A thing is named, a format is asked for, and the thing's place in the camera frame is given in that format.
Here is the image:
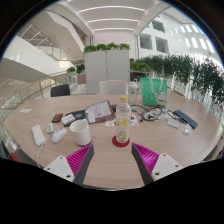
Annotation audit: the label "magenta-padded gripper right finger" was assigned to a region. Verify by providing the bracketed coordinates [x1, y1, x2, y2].
[130, 142, 185, 186]

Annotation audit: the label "small grey computer mouse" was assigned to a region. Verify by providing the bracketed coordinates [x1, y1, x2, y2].
[45, 122, 55, 135]

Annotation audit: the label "clear lemon drink bottle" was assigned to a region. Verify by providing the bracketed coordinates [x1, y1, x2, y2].
[114, 95, 132, 144]

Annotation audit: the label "white power strip cable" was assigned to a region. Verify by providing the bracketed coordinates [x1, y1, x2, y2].
[34, 144, 46, 168]

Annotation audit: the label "small white paper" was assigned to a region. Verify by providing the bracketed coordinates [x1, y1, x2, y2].
[19, 107, 33, 115]

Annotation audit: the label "row of tall green plants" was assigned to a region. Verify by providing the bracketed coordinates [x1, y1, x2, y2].
[129, 53, 224, 104]

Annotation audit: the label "black cables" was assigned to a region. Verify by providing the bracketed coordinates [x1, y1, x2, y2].
[130, 103, 183, 124]

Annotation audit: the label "glass railing with wooden handrail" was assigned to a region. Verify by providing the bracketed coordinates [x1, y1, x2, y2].
[0, 70, 69, 111]

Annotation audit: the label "ceiling light strips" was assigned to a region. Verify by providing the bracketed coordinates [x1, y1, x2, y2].
[78, 4, 147, 34]

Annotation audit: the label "colourful sticker sheet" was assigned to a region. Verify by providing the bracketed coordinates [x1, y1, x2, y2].
[105, 113, 140, 128]

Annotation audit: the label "black and red small device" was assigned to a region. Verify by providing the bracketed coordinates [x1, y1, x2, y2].
[51, 112, 64, 124]

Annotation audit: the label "black chair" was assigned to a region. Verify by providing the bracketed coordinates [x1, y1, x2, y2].
[50, 83, 72, 98]

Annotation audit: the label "small planter with green plants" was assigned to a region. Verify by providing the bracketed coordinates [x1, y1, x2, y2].
[65, 63, 87, 85]

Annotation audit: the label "white cup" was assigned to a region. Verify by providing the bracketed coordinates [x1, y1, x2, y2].
[69, 118, 92, 147]

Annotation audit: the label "white card pack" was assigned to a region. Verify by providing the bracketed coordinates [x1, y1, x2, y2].
[60, 113, 77, 127]

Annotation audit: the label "white printed packet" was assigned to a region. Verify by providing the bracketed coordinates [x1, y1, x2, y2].
[167, 117, 181, 129]

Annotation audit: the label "clear shaker bottle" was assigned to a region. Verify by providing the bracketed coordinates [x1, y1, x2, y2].
[127, 78, 140, 106]

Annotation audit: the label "black flat folder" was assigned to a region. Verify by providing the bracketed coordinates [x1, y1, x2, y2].
[61, 109, 88, 128]

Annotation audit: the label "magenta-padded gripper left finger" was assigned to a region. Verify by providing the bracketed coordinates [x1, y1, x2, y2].
[43, 143, 95, 188]

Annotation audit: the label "green tote bag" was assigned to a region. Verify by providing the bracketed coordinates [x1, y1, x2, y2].
[140, 76, 168, 108]

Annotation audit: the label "white chair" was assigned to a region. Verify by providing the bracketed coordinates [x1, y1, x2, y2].
[98, 79, 129, 96]

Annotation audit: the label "clear plastic packet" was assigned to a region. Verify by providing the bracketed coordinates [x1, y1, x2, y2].
[182, 122, 193, 135]

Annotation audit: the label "flat round red coaster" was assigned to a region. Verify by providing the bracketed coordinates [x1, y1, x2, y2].
[111, 134, 131, 148]

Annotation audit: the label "white planter cabinet with plants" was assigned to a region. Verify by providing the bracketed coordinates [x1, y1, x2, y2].
[83, 42, 132, 95]

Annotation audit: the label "printed brochure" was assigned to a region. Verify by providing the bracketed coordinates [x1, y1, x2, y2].
[84, 99, 117, 125]

